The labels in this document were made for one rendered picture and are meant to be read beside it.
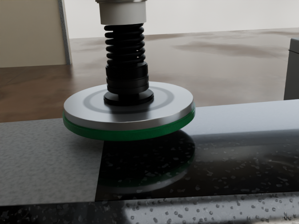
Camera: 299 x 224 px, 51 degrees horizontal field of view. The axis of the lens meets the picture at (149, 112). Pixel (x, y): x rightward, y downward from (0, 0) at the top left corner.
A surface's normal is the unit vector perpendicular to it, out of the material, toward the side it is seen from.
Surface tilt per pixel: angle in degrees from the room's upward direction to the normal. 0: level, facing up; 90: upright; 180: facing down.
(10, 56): 90
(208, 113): 0
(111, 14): 90
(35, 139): 0
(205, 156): 0
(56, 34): 90
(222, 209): 45
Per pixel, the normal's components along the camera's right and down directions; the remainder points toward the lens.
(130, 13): 0.37, 0.31
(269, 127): -0.04, -0.94
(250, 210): -0.01, -0.41
